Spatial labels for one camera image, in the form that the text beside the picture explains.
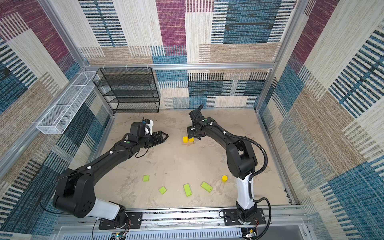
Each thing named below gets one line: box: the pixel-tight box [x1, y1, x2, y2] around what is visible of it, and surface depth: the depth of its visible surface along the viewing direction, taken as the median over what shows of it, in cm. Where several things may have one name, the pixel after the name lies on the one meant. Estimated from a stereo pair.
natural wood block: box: [182, 141, 195, 147], surface depth 104 cm
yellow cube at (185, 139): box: [182, 136, 189, 143], surface depth 101 cm
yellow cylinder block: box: [221, 175, 228, 183], surface depth 86 cm
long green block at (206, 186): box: [201, 181, 213, 193], surface depth 85 cm
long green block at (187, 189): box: [183, 183, 193, 197], surface depth 84 cm
